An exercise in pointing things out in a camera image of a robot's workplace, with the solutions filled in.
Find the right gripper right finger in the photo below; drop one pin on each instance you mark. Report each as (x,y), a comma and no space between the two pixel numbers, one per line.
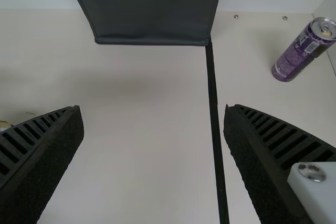
(262,150)

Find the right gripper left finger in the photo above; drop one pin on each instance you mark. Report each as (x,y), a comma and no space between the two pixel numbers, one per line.
(44,155)

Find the black strip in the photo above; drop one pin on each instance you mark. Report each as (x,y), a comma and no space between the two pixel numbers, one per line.
(215,129)

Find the purple can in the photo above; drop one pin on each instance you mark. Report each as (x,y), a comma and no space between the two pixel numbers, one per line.
(299,53)

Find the dark grey bag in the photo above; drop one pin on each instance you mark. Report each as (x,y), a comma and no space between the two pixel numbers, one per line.
(155,9)

